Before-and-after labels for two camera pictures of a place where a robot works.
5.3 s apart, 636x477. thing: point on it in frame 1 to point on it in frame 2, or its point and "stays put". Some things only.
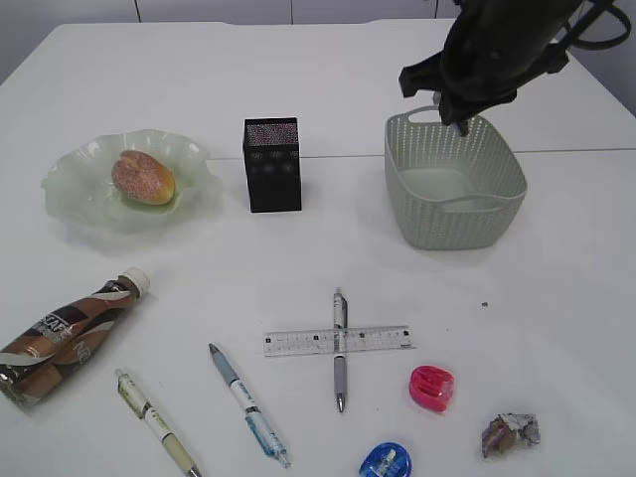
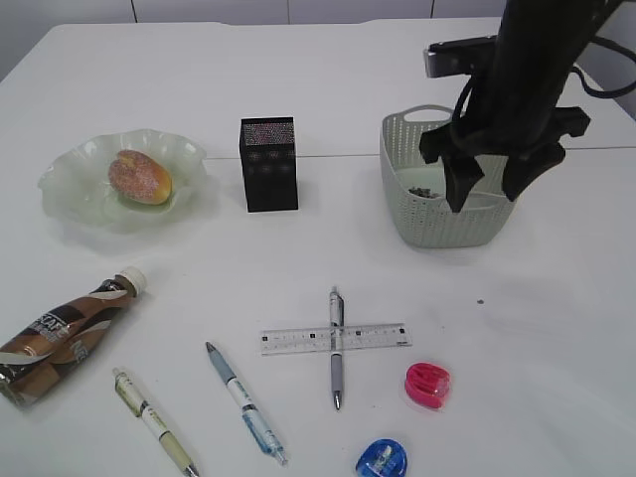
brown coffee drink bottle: (47, 355) stays put
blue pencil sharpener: (387, 459) stays put
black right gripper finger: (464, 127) to (462, 174)
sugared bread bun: (141, 177) stays put
